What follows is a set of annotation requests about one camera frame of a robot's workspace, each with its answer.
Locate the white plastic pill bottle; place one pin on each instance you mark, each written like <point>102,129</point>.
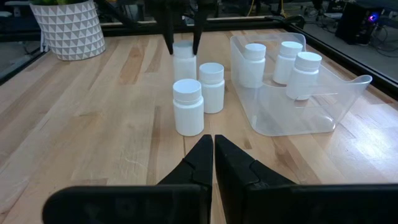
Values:
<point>212,93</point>
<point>184,67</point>
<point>284,68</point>
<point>301,81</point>
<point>188,115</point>
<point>252,68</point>

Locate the black computer box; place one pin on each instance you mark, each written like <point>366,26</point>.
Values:
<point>351,25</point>

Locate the clear plastic basket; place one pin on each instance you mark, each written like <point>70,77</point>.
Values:
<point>280,118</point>

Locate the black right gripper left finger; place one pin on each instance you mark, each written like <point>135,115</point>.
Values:
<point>196,168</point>

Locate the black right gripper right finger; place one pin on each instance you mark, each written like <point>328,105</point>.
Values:
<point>236,174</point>

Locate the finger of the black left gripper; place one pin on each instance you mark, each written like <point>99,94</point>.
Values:
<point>199,18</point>
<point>168,18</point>

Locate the white triangle-patterned planter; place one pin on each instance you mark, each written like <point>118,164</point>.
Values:
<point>71,31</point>

